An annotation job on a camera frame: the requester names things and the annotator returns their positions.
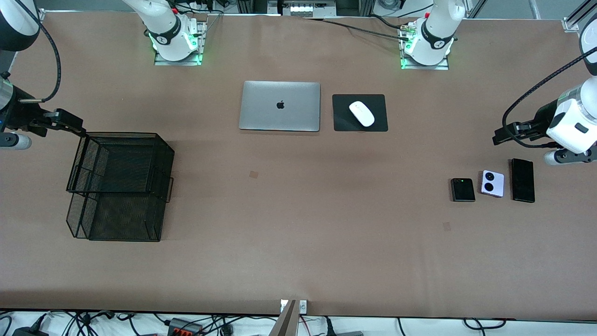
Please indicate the black power adapter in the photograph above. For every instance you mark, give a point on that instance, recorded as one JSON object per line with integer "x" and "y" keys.
{"x": 28, "y": 332}

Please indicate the white socket strip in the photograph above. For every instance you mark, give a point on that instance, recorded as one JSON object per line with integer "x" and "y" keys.
{"x": 308, "y": 9}

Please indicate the black mesh two-tier tray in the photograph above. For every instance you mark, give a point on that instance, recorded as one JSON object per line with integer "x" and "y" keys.
{"x": 140, "y": 224}

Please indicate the black slab smartphone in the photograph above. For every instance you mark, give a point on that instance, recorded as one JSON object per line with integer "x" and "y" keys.
{"x": 522, "y": 180}

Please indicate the silver laptop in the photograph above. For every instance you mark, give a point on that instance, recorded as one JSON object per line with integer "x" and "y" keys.
{"x": 280, "y": 105}

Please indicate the white computer mouse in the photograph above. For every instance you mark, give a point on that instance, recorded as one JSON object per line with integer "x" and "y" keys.
{"x": 362, "y": 113}

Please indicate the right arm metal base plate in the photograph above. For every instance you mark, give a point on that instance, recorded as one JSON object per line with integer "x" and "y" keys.
{"x": 161, "y": 60}

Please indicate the lavender flip phone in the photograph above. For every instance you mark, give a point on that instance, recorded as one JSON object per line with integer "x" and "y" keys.
{"x": 492, "y": 184}

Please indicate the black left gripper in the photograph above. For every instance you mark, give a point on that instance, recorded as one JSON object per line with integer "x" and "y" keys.
{"x": 542, "y": 116}

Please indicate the aluminium frame profile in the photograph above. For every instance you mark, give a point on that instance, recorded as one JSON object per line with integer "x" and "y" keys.
{"x": 40, "y": 15}
{"x": 576, "y": 18}

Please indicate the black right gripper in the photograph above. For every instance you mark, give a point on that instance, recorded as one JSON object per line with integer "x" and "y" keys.
{"x": 21, "y": 114}

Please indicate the black orange power strip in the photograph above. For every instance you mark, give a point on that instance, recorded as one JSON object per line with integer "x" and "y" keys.
{"x": 184, "y": 329}

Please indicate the black square flip phone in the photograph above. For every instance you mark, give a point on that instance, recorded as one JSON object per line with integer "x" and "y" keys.
{"x": 462, "y": 190}

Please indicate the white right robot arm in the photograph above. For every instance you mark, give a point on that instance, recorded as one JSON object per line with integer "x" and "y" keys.
{"x": 165, "y": 28}

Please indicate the black plug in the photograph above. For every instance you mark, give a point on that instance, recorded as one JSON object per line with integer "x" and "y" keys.
{"x": 330, "y": 329}

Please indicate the small aluminium bracket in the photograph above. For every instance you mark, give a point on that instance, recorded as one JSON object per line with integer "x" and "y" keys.
{"x": 303, "y": 306}

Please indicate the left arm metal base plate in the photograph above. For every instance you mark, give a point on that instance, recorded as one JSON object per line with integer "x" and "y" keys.
{"x": 443, "y": 65}

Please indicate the grey metal post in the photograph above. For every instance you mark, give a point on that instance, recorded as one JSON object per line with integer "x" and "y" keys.
{"x": 287, "y": 324}

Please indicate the black mouse pad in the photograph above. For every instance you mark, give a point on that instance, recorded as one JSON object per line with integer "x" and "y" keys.
{"x": 340, "y": 116}

